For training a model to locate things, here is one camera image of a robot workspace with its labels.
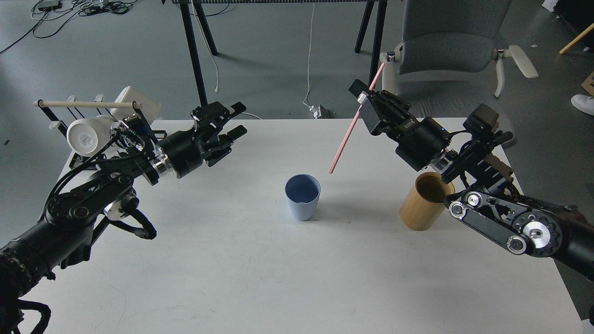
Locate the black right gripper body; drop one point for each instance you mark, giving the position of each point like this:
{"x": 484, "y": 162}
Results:
{"x": 419, "y": 142}

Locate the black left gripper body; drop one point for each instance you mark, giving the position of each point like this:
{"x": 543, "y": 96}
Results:
{"x": 184, "y": 151}

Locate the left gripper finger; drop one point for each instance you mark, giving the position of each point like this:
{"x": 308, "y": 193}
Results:
{"x": 216, "y": 149}
{"x": 211, "y": 118}

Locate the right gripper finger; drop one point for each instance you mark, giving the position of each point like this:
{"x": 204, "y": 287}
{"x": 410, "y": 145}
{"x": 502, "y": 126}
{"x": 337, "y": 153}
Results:
{"x": 360, "y": 90}
{"x": 388, "y": 104}

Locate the pink chopstick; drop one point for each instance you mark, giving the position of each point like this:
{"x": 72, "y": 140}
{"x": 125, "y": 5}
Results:
{"x": 353, "y": 123}

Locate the blue cup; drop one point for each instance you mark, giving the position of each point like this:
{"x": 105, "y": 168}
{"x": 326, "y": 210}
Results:
{"x": 302, "y": 192}

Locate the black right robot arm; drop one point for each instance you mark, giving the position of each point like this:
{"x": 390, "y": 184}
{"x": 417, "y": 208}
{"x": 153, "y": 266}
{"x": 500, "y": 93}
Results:
{"x": 492, "y": 205}

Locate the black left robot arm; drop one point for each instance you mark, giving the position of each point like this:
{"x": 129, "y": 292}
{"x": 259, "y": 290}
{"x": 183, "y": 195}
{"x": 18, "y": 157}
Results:
{"x": 99, "y": 193}

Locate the white square cup on rack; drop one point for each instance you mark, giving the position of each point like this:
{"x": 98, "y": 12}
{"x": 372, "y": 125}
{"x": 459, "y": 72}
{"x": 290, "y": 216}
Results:
{"x": 148, "y": 106}

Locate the white power adapter on floor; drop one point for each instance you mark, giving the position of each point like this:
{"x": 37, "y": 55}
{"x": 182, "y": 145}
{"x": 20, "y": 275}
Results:
{"x": 319, "y": 112}

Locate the bamboo cylindrical holder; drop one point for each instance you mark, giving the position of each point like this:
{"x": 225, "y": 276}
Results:
{"x": 425, "y": 201}

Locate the grey office chair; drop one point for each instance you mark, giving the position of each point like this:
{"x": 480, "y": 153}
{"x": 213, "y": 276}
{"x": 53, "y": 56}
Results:
{"x": 451, "y": 35}

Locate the white mug on rack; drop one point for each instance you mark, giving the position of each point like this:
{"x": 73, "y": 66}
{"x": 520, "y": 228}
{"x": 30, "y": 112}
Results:
{"x": 87, "y": 136}

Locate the white shoe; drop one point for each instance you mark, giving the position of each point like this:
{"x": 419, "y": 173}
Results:
{"x": 583, "y": 103}

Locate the black wire cup rack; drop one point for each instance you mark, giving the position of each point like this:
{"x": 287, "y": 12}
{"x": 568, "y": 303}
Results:
{"x": 71, "y": 103}

